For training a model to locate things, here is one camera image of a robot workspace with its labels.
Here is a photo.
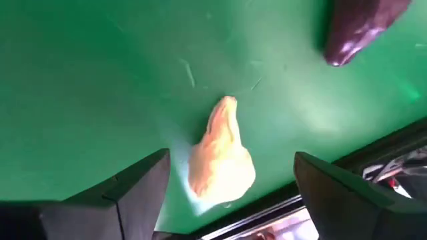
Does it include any white garlic bulb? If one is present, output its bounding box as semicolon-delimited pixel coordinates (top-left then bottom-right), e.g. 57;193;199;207
187;95;257;205

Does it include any small purple eggplant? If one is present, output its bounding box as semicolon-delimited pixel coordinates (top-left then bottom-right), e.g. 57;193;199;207
323;0;413;67

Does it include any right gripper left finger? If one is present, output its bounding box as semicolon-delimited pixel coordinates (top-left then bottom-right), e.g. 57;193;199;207
39;148;171;240

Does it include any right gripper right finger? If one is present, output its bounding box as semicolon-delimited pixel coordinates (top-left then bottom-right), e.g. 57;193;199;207
293;151;427;240

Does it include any green table mat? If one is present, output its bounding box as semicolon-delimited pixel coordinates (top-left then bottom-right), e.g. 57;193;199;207
0;0;427;234

